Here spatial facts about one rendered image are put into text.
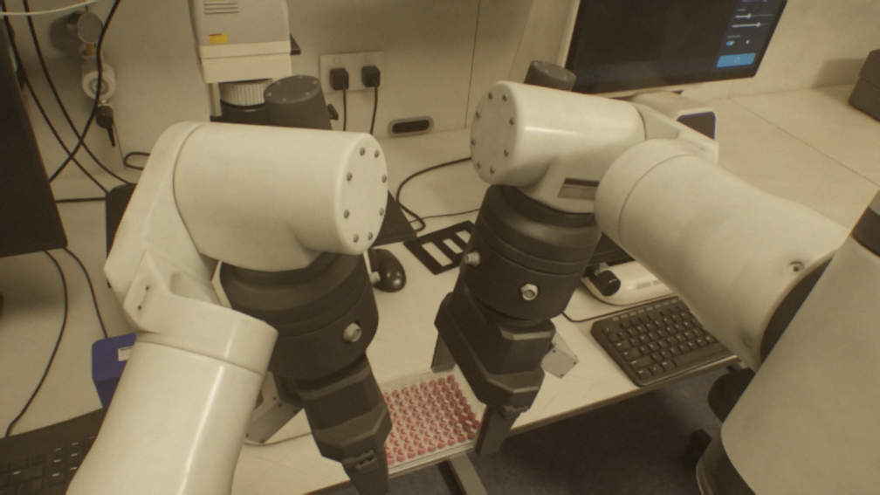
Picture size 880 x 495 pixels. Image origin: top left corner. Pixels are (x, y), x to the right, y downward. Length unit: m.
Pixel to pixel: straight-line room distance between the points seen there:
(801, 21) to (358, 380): 2.01
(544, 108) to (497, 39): 1.21
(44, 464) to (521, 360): 0.65
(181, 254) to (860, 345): 0.31
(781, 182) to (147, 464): 1.62
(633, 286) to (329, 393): 0.80
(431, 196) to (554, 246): 0.95
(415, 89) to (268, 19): 0.81
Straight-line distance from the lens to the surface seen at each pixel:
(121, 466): 0.32
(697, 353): 1.12
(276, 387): 0.48
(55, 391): 1.05
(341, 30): 1.45
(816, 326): 0.24
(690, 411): 2.12
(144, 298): 0.34
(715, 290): 0.30
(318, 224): 0.32
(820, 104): 2.36
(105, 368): 0.75
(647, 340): 1.10
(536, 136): 0.39
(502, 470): 1.81
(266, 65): 0.81
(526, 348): 0.49
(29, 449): 0.97
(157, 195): 0.36
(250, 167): 0.34
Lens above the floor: 1.48
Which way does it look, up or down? 37 degrees down
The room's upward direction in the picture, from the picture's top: 6 degrees clockwise
